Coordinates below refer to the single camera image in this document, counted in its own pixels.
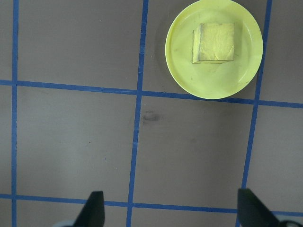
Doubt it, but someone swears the yellow round plate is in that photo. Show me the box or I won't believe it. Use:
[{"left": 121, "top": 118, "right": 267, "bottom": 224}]
[{"left": 165, "top": 0, "right": 264, "bottom": 100}]

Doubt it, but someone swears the yellow cube block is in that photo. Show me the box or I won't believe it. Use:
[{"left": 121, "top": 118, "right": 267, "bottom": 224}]
[{"left": 191, "top": 22, "right": 235, "bottom": 65}]

